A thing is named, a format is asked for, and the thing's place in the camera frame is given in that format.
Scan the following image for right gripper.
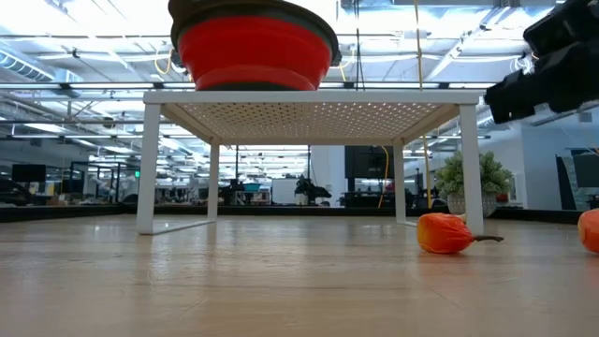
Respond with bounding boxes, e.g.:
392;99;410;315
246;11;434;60
484;0;599;125

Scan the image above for small orange-red fruit with stem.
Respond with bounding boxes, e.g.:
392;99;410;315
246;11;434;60
416;212;505;256
577;209;599;255

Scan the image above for red collapsible colander grey rim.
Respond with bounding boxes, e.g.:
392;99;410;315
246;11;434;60
167;0;342;93

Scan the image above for dark standing panel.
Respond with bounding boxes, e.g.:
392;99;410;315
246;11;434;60
555;148;599;212

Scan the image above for green potted plant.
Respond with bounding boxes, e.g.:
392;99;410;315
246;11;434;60
433;149;515;220

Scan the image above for white perforated metal shelf riser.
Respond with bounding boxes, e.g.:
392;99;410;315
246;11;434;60
135;90;486;236

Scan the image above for small black background monitor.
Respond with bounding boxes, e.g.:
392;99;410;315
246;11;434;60
11;163;47;183

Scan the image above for black aluminium table frame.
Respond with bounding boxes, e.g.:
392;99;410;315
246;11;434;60
0;204;584;226

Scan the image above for thin yellow background cable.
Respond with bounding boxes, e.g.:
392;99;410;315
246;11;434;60
376;145;390;210

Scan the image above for black wall screen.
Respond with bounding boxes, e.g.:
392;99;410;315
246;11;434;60
344;145;396;180

